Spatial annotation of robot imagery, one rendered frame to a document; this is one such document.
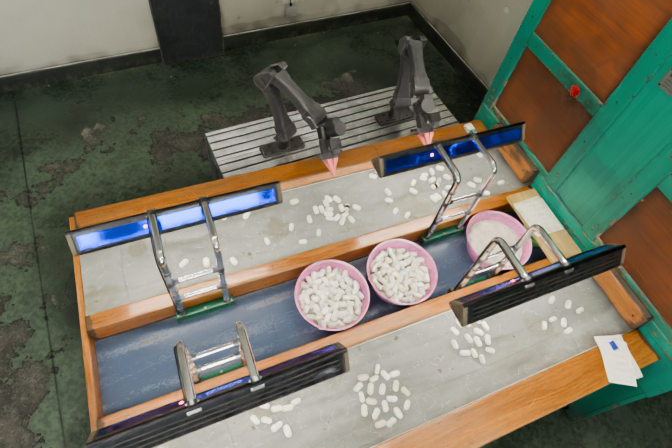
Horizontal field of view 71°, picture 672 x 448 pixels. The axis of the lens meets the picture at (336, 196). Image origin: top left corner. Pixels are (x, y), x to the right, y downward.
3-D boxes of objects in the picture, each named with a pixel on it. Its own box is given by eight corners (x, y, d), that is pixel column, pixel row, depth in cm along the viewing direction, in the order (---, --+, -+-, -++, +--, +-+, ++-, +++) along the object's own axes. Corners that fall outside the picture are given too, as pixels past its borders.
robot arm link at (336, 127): (351, 127, 183) (336, 101, 179) (338, 139, 179) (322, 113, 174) (332, 131, 192) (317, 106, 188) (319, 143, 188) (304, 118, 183)
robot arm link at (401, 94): (407, 110, 223) (420, 42, 204) (394, 110, 222) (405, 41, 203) (404, 105, 228) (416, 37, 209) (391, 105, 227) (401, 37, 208)
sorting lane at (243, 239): (79, 245, 169) (77, 242, 167) (490, 142, 224) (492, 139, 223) (87, 321, 154) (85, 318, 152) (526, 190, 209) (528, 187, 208)
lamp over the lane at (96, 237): (71, 234, 137) (62, 221, 131) (276, 184, 156) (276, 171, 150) (73, 257, 133) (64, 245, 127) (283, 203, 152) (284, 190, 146)
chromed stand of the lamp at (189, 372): (191, 383, 151) (166, 337, 115) (251, 361, 157) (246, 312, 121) (204, 444, 142) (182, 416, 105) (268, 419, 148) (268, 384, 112)
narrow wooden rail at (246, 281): (94, 327, 159) (84, 316, 151) (520, 198, 214) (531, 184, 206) (96, 343, 157) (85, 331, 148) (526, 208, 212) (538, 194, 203)
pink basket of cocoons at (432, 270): (348, 277, 179) (352, 265, 172) (394, 238, 192) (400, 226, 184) (398, 328, 170) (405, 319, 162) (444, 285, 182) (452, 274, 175)
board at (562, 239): (505, 197, 200) (506, 196, 199) (533, 189, 204) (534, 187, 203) (551, 263, 183) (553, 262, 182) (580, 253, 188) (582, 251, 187)
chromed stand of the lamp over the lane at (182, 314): (167, 275, 171) (140, 208, 135) (222, 260, 177) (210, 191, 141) (178, 323, 162) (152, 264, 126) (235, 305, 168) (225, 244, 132)
